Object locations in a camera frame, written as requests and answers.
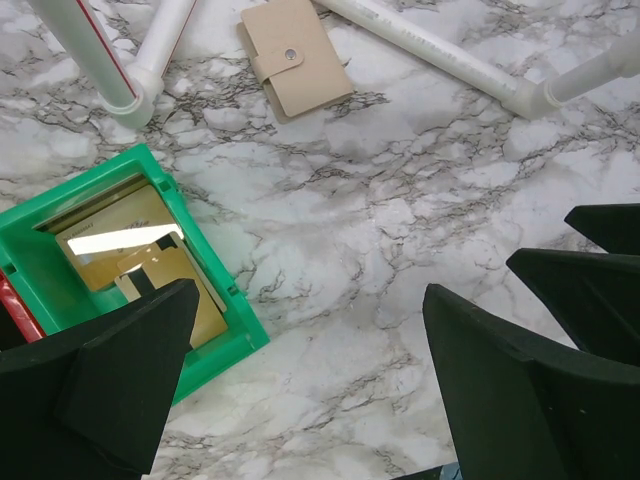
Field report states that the red plastic bin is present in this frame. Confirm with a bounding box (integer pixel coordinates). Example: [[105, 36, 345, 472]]
[[1, 273, 46, 350]]

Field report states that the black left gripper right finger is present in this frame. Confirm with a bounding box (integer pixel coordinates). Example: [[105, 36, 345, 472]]
[[423, 284, 639, 479]]

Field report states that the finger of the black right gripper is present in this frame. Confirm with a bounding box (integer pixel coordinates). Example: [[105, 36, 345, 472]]
[[565, 203, 640, 254], [507, 249, 639, 366]]

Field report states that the beige card holder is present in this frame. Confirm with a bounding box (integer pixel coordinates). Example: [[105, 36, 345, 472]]
[[237, 0, 353, 123]]

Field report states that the green plastic bin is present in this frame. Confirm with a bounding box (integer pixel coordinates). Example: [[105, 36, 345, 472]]
[[1, 145, 268, 401]]

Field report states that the gold credit card in bin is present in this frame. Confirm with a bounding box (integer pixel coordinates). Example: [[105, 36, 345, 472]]
[[55, 185, 228, 349]]

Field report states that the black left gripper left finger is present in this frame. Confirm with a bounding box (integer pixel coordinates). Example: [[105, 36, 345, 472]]
[[1, 279, 199, 479]]

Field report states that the white PVC pipe frame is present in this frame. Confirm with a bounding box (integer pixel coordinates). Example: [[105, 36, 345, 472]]
[[27, 0, 640, 130]]

